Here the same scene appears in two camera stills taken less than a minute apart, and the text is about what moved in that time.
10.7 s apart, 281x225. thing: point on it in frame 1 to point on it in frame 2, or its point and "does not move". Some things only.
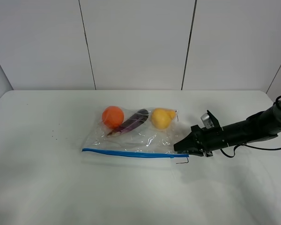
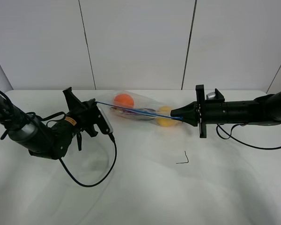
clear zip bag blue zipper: x=141 y=131 to x=132 y=105
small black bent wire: x=183 y=162 does not move
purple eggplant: x=133 y=122 to x=137 y=114
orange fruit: x=113 y=116 to x=123 y=100
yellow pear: x=161 y=117 does not move
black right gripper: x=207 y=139 to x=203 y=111
